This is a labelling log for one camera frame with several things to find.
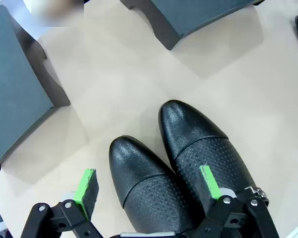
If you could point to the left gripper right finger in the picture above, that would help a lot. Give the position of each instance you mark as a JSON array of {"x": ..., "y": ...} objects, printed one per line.
[{"x": 211, "y": 183}]

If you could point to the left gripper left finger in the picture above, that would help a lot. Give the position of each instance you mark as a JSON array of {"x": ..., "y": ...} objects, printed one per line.
[{"x": 82, "y": 191}]

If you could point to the black shoe stand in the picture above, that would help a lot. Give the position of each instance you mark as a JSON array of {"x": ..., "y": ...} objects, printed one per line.
[
  {"x": 15, "y": 86},
  {"x": 188, "y": 17}
]

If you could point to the black buckle ankle shoe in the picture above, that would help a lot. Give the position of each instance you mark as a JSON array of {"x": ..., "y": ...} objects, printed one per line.
[
  {"x": 188, "y": 129},
  {"x": 139, "y": 168}
]

